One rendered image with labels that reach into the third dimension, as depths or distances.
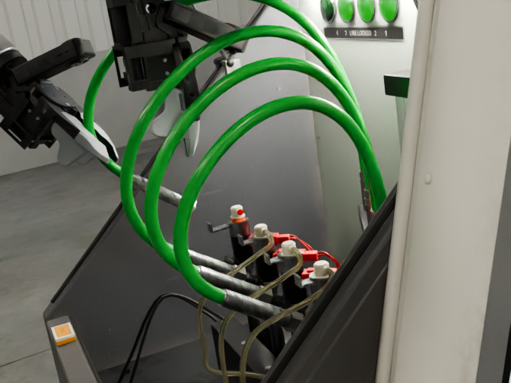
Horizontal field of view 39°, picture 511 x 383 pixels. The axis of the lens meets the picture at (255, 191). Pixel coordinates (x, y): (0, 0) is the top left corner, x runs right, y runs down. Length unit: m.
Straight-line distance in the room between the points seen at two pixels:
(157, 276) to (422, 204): 0.76
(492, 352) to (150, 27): 0.55
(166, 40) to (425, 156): 0.39
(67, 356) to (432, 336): 0.66
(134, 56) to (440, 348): 0.48
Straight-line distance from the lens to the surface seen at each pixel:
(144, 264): 1.29
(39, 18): 7.50
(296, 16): 1.00
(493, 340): 0.55
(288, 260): 0.82
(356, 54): 1.17
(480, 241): 0.56
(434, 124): 0.61
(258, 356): 0.96
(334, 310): 0.66
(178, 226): 0.69
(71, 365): 1.11
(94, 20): 7.64
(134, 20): 0.89
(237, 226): 0.97
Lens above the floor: 1.44
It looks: 16 degrees down
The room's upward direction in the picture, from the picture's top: 9 degrees counter-clockwise
